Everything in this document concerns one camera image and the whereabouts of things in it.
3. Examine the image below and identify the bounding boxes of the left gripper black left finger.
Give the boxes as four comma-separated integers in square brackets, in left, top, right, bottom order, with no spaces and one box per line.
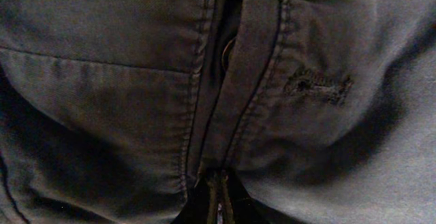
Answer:
[171,171,218,224]

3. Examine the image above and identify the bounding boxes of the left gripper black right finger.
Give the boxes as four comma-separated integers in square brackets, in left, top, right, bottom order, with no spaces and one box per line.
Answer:
[219,170,269,224]

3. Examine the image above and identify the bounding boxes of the navy blue shorts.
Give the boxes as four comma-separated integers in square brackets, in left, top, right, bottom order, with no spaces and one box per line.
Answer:
[1,0,435,223]

